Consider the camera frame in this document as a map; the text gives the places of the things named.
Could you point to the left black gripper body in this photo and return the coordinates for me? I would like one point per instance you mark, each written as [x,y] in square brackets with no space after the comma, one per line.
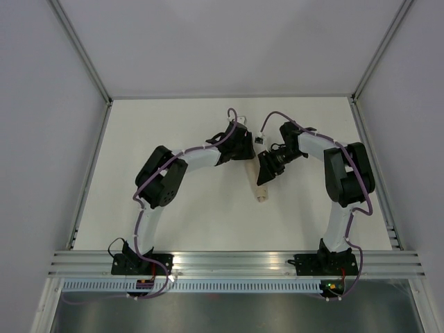
[243,150]

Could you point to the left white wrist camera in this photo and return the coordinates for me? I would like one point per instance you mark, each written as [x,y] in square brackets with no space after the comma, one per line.
[242,120]

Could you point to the white slotted cable duct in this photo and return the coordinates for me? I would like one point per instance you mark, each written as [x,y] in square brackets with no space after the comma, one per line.
[194,286]

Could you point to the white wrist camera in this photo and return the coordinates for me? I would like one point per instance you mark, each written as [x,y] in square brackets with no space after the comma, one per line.
[260,138]
[242,120]

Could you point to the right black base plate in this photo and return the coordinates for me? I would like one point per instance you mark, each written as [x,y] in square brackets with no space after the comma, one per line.
[335,265]

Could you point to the aluminium frame post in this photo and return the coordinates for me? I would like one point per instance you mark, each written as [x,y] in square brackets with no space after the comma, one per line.
[394,26]
[70,31]

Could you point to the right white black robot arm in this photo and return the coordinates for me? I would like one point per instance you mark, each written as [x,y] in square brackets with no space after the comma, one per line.
[349,181]

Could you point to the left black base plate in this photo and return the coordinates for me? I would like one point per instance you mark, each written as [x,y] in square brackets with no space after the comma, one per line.
[129,267]

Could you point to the right aluminium frame post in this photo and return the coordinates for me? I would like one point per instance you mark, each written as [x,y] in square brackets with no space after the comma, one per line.
[394,26]

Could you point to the aluminium mounting rail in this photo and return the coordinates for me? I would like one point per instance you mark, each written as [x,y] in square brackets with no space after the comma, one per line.
[377,265]

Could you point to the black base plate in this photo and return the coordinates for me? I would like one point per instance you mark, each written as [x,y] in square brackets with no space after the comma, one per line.
[335,265]
[129,267]

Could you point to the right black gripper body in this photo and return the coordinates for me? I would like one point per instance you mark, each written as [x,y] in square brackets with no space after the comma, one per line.
[282,157]

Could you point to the left aluminium frame post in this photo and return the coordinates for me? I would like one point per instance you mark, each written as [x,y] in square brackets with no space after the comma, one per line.
[70,31]

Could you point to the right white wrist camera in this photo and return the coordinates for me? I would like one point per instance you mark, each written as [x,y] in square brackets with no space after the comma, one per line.
[260,138]

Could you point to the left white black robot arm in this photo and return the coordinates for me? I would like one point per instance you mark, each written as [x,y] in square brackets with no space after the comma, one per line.
[158,183]

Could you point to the beige cloth napkin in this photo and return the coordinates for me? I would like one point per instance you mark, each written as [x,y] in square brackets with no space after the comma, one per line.
[260,192]

